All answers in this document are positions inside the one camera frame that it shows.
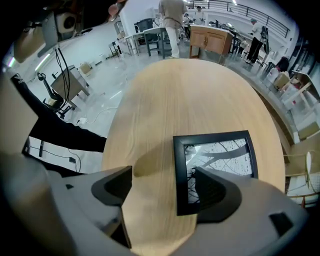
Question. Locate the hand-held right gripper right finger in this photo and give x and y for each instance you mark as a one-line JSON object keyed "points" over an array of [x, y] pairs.
{"points": [[217, 200]]}

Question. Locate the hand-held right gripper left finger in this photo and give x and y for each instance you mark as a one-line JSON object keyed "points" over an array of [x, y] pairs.
{"points": [[112, 186]]}

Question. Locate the black picture frame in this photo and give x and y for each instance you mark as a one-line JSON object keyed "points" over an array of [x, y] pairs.
{"points": [[180, 160]]}

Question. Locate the person's left forearm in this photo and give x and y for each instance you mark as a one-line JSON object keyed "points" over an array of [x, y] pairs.
{"points": [[62, 132]]}

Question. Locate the black power adapter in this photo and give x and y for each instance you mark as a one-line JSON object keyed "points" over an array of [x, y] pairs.
{"points": [[72, 160]]}

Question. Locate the black office chair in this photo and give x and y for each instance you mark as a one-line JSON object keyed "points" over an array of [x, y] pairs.
{"points": [[53, 96]]}

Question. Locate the wooden desk with metal legs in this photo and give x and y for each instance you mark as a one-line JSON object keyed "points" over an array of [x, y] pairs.
{"points": [[73, 82]]}

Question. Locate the brown cardboard box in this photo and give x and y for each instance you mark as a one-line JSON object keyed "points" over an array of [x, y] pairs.
{"points": [[282, 80]]}

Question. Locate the grey table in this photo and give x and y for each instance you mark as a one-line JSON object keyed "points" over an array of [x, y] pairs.
{"points": [[156, 41]]}

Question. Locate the wooden cabinet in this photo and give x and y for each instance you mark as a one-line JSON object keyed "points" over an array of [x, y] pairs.
{"points": [[210, 40]]}

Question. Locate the black metal railing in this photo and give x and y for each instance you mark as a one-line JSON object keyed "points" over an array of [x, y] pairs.
{"points": [[265, 16]]}

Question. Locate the grey head-worn camera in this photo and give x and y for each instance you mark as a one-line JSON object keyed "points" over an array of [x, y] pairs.
{"points": [[58, 25]]}

